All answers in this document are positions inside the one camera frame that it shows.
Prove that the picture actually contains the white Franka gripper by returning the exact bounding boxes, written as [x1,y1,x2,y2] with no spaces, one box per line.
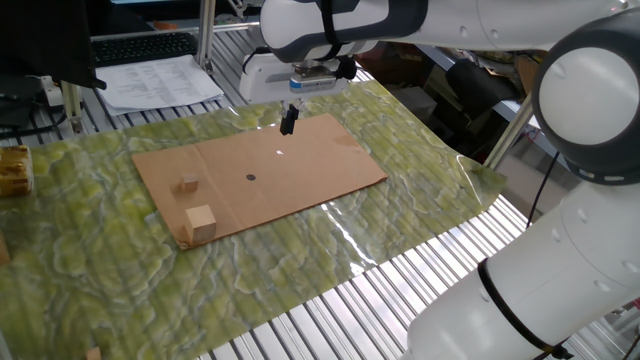
[238,49,357,137]

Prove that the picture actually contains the large wooden block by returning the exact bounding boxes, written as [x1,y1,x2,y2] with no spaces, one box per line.
[184,203,218,246]

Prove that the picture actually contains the brown cardboard sheet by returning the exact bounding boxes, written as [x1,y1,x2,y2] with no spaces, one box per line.
[131,112,389,251]

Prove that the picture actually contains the grey box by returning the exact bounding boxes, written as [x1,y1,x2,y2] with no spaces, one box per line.
[389,87,439,124]

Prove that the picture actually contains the printed white paper sheets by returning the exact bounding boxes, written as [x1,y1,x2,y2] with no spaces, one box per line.
[94,54,225,117]

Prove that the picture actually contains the black keyboard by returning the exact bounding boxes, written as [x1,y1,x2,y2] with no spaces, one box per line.
[91,32,200,69]

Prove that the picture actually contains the black box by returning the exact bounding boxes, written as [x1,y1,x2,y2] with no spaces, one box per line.
[444,58,522,107]

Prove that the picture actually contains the diagonal aluminium profile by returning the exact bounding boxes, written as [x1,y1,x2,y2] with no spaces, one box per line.
[482,89,537,171]

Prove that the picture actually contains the white power adapter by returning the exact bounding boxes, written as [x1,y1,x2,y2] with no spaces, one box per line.
[39,74,65,109]

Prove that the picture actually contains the brown cardboard scrap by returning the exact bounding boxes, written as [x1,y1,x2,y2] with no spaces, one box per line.
[514,54,545,96]

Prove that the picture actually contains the green marble pattern mat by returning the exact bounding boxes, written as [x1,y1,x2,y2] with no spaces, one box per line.
[0,79,507,360]

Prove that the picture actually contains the black monitor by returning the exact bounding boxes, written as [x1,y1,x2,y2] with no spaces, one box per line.
[0,0,107,91]

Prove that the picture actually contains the yellow brown carton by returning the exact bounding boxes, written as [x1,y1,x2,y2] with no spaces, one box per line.
[0,144,35,199]

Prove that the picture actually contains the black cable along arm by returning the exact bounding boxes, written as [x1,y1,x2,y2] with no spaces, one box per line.
[242,0,359,81]

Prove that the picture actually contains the tall aluminium post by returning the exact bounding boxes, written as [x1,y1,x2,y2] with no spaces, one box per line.
[195,0,217,76]

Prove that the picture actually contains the horizontal aluminium rail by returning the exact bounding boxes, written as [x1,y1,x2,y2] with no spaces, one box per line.
[89,20,262,42]

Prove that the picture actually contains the short aluminium post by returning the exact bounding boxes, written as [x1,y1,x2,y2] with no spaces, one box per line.
[59,81,85,135]

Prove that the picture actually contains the black desk cables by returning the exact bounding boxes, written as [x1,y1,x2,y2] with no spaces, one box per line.
[0,94,69,140]

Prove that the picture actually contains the thin black hanging cable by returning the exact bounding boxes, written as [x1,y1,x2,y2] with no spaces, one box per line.
[527,151,562,230]

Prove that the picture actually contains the black strap around arm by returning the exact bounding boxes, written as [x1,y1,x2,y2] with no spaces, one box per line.
[477,258,575,360]

